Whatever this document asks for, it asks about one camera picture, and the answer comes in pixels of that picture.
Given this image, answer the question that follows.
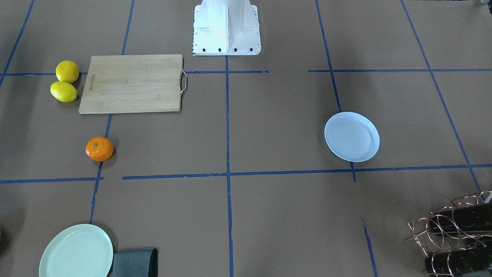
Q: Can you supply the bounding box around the light blue plate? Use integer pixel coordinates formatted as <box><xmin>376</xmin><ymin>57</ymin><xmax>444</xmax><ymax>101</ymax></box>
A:
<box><xmin>324</xmin><ymin>112</ymin><xmax>380</xmax><ymax>162</ymax></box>

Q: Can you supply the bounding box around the light green plate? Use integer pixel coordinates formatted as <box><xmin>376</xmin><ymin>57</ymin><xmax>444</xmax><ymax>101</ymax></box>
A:
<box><xmin>38</xmin><ymin>224</ymin><xmax>113</xmax><ymax>277</ymax></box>

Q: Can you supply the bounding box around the bamboo cutting board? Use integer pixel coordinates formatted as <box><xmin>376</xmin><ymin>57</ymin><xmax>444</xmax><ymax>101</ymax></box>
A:
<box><xmin>79</xmin><ymin>54</ymin><xmax>188</xmax><ymax>114</ymax></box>

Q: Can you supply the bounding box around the orange mandarin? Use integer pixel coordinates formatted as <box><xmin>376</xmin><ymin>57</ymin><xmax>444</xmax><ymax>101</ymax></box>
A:
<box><xmin>85</xmin><ymin>137</ymin><xmax>114</xmax><ymax>162</ymax></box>

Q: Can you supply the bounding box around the grey folded cloth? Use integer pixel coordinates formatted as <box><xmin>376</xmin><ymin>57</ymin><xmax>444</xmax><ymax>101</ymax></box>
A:
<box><xmin>112</xmin><ymin>248</ymin><xmax>158</xmax><ymax>277</ymax></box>

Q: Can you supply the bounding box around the upper yellow lemon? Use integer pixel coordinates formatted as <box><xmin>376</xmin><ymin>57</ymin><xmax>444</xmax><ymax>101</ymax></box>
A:
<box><xmin>55</xmin><ymin>61</ymin><xmax>80</xmax><ymax>83</ymax></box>

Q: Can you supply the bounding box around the dark wine bottle lower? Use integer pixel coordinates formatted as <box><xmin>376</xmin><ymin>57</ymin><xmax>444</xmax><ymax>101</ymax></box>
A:
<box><xmin>425</xmin><ymin>247</ymin><xmax>492</xmax><ymax>277</ymax></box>

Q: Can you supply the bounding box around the dark wine bottle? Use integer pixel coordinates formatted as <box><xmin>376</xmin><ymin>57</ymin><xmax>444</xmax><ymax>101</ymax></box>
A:
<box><xmin>428</xmin><ymin>203</ymin><xmax>492</xmax><ymax>235</ymax></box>
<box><xmin>425</xmin><ymin>247</ymin><xmax>492</xmax><ymax>277</ymax></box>

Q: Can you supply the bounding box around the dark wine bottle upper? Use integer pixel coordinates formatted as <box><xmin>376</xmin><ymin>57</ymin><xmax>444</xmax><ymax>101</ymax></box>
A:
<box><xmin>428</xmin><ymin>203</ymin><xmax>492</xmax><ymax>235</ymax></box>

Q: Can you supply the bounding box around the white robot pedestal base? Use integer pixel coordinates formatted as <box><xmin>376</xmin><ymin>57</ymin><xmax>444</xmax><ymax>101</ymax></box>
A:
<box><xmin>192</xmin><ymin>0</ymin><xmax>262</xmax><ymax>56</ymax></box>

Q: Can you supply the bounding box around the copper wire bottle rack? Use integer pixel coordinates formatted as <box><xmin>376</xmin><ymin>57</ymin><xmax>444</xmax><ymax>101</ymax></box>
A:
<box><xmin>407</xmin><ymin>191</ymin><xmax>492</xmax><ymax>277</ymax></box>

